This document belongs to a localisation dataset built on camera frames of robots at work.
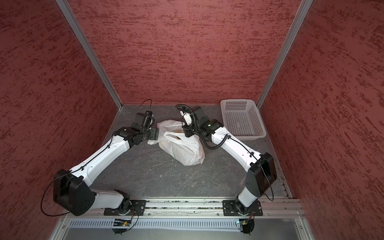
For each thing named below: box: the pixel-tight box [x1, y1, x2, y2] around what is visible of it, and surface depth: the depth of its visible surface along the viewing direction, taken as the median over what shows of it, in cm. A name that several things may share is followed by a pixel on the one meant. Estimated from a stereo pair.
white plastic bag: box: [147, 119, 206, 166], surface depth 81 cm
